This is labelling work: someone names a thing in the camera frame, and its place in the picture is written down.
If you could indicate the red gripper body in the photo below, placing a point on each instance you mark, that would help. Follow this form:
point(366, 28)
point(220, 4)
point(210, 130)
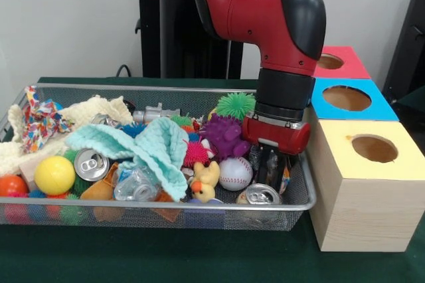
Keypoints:
point(275, 138)

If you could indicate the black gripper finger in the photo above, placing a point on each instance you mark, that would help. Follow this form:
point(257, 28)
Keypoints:
point(263, 163)
point(282, 173)

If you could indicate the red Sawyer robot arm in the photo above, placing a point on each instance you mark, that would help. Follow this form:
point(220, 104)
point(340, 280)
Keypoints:
point(252, 14)

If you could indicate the wooden three-hole box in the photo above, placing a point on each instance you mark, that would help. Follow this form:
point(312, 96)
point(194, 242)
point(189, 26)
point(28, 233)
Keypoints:
point(365, 213)

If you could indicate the silver mesh bin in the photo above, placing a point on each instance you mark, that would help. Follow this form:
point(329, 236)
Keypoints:
point(133, 218)

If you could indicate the silver drink can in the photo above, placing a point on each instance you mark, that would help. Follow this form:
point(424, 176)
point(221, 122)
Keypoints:
point(262, 193)
point(91, 165)

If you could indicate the white baseball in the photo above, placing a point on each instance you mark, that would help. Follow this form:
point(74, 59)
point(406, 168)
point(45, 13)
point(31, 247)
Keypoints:
point(235, 173)

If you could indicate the purple spiky toy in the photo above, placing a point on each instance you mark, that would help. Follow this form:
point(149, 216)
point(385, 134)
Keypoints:
point(225, 137)

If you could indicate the green spiky ball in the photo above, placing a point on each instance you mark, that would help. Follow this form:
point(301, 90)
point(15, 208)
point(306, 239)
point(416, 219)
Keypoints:
point(235, 105)

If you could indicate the yellow plush duck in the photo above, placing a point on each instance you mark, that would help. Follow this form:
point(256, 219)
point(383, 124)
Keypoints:
point(204, 190)

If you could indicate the mint knitted cloth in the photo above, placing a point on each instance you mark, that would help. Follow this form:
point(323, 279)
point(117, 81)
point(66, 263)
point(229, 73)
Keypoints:
point(156, 143)

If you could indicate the dark green table cloth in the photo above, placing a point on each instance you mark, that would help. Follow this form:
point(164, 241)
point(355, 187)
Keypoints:
point(166, 256)

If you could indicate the black panel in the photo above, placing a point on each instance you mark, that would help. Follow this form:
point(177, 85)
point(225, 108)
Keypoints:
point(411, 47)

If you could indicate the cream knitted cloth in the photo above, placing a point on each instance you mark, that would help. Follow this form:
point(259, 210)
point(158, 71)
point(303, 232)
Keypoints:
point(103, 107)

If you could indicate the yellow ball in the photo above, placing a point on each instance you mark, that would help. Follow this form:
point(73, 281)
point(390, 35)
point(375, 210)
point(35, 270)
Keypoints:
point(54, 175)

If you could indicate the large colourful patterned cloth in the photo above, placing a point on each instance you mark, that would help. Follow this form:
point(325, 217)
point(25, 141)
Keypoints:
point(40, 123)

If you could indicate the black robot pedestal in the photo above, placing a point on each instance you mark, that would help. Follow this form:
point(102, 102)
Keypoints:
point(179, 37)

